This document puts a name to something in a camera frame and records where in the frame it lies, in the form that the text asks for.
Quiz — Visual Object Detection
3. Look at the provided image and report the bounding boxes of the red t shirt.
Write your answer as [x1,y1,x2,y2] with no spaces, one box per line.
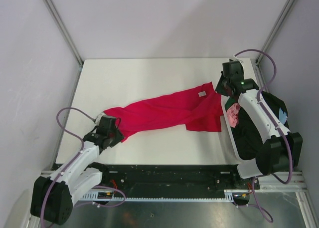
[104,82,223,141]

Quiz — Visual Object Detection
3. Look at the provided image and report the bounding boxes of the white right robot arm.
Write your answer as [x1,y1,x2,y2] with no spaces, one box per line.
[216,60,303,189]

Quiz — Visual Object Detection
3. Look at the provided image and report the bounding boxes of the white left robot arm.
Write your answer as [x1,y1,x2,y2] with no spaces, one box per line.
[30,115,124,225]

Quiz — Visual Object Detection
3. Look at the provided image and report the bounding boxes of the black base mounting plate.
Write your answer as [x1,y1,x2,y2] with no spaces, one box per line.
[88,162,256,190]

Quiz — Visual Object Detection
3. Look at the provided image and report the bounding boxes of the white perforated plastic basket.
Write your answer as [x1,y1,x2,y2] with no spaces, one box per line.
[220,98,297,164]

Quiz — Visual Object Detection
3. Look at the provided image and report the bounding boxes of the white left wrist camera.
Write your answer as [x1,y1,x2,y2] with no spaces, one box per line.
[94,113,104,125]

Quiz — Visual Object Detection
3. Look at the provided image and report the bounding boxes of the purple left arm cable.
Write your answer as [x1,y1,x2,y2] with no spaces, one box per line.
[41,107,100,228]

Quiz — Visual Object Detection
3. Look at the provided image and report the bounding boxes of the grey slotted cable duct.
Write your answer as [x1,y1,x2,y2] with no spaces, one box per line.
[46,190,250,203]

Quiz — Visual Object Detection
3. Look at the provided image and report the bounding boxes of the right aluminium corner post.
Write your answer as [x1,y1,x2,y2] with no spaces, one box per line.
[256,0,304,65]

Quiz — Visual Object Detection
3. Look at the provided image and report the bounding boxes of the aluminium corner post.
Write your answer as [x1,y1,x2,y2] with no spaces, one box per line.
[256,0,304,65]
[43,0,84,67]

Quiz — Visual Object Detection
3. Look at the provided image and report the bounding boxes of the aluminium frame rail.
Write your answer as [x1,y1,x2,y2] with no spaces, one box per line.
[37,170,306,191]

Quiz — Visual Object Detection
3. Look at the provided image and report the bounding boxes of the left aluminium corner post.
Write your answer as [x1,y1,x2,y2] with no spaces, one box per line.
[43,0,84,67]

